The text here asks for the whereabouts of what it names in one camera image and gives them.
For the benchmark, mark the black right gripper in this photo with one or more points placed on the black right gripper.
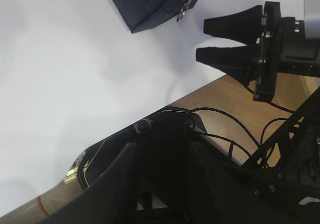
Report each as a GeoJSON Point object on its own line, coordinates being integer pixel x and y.
{"type": "Point", "coordinates": [286, 47]}

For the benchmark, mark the navy blue lunch bag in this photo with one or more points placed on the navy blue lunch bag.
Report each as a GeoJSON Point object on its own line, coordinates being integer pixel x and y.
{"type": "Point", "coordinates": [142, 15]}

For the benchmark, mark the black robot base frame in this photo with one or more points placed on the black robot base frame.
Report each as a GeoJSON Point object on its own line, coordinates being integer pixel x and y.
{"type": "Point", "coordinates": [167, 169]}

